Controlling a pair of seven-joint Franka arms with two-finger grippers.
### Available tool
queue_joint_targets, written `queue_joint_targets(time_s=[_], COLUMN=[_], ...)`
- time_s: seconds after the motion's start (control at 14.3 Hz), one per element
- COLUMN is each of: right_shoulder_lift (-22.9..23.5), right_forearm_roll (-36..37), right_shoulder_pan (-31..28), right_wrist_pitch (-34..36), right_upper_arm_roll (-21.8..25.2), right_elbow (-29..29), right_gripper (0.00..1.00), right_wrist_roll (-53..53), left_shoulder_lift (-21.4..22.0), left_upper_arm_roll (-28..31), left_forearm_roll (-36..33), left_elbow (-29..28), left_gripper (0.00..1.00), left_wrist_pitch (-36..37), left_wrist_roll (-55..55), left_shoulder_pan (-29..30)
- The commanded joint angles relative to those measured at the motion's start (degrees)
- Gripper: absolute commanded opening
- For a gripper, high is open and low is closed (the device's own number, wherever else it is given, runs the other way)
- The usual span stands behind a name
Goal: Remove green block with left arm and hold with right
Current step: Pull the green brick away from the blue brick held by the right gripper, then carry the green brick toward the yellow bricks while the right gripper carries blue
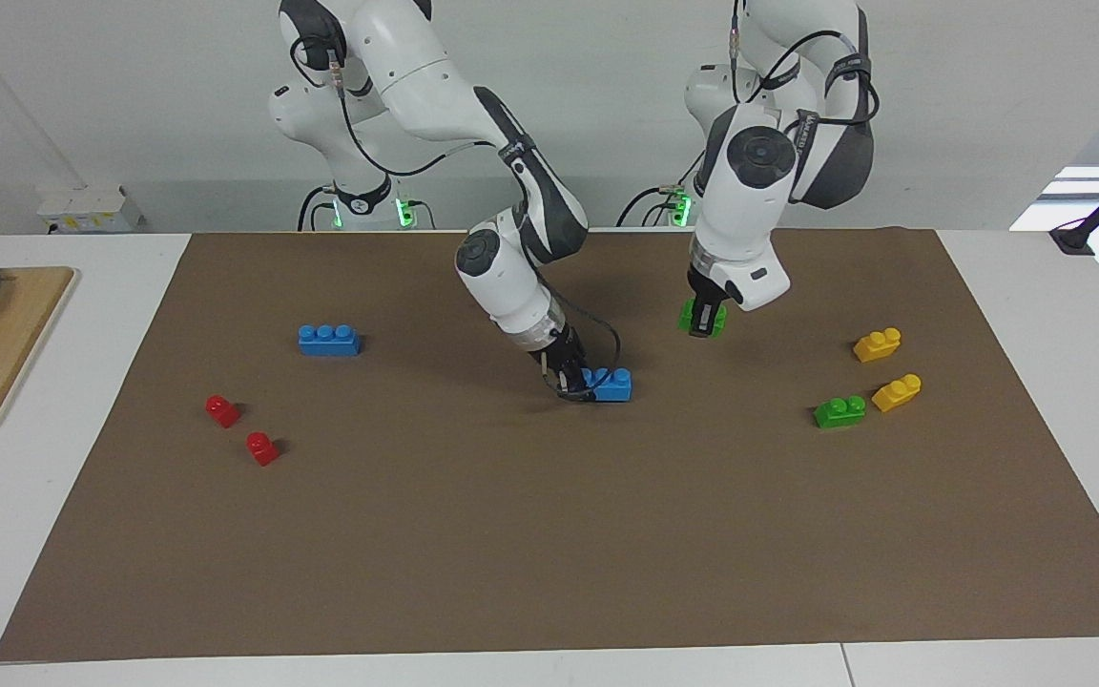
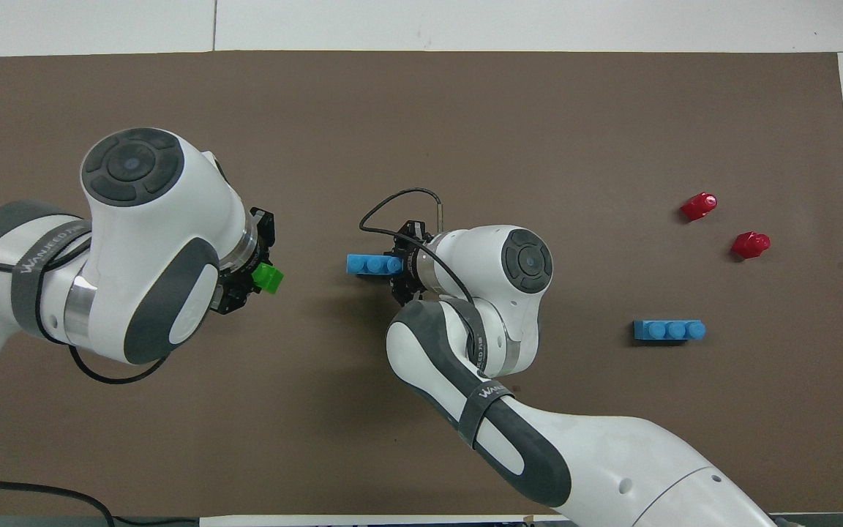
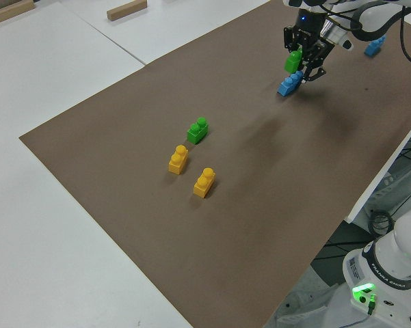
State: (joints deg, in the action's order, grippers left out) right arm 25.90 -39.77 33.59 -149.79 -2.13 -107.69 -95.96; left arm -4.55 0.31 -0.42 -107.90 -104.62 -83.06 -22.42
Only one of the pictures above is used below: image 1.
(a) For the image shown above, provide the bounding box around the blue three-stud toy block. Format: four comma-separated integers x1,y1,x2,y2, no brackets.
298,324,363,358
578,366,634,404

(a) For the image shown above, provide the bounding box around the black base cable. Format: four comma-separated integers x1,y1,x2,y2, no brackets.
297,185,339,233
615,184,695,228

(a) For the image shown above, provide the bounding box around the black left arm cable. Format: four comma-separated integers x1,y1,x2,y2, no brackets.
729,0,881,127

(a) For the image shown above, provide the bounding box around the yellow two-stud toy block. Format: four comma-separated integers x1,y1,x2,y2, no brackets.
852,327,903,364
871,373,923,414

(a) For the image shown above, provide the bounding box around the green two-stud toy block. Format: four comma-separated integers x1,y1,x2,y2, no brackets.
677,298,729,336
813,395,868,430

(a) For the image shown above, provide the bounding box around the brown table mat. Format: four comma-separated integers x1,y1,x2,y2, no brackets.
0,227,1099,663

